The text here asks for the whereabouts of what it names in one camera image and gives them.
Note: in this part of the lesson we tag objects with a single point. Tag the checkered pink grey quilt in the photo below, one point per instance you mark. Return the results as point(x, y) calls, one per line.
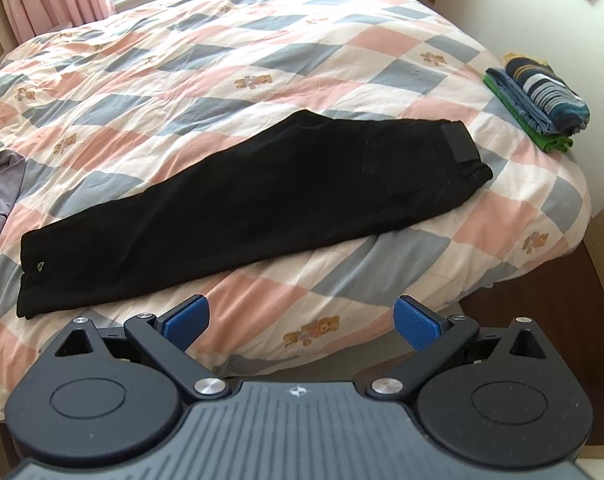
point(105, 110)

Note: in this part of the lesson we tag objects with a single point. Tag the blue folded garment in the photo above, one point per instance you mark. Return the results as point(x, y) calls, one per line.
point(540, 119)

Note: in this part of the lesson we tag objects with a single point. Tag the green folded garment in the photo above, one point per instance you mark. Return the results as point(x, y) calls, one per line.
point(546, 142)

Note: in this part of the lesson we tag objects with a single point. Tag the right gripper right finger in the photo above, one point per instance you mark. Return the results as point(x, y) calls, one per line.
point(436, 341)

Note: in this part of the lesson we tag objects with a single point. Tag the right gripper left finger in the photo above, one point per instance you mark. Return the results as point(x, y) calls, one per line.
point(162, 342)

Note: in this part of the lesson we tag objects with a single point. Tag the black trousers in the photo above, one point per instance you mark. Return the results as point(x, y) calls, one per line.
point(305, 183)

